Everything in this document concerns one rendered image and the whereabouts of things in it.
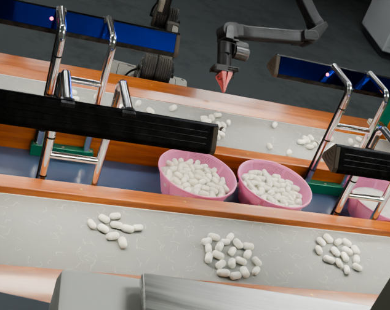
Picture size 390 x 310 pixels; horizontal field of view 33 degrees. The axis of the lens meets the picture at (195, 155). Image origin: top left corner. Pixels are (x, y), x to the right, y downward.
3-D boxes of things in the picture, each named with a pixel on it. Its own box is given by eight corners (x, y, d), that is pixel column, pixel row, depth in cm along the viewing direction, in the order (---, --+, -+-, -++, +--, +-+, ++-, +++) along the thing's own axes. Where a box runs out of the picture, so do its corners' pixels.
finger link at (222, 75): (238, 91, 248) (238, 68, 251) (221, 88, 246) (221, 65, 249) (231, 96, 255) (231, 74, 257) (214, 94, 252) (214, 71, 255)
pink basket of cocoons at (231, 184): (146, 165, 222) (153, 143, 217) (218, 175, 231) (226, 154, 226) (157, 216, 201) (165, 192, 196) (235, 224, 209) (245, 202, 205)
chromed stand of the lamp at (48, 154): (28, 195, 190) (56, 61, 168) (95, 203, 197) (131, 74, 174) (27, 239, 175) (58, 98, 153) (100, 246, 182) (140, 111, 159)
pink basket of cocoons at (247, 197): (214, 184, 225) (223, 162, 221) (270, 176, 241) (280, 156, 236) (259, 235, 209) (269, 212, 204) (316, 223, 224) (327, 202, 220)
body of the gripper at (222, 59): (239, 71, 251) (239, 54, 253) (214, 67, 247) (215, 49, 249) (232, 77, 257) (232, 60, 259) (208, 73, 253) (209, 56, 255)
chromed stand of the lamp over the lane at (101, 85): (29, 123, 222) (53, 2, 200) (87, 131, 229) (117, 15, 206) (29, 154, 207) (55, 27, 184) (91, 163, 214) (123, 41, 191)
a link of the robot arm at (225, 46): (214, 42, 257) (221, 37, 252) (230, 46, 260) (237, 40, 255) (214, 58, 255) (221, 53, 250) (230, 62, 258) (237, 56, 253)
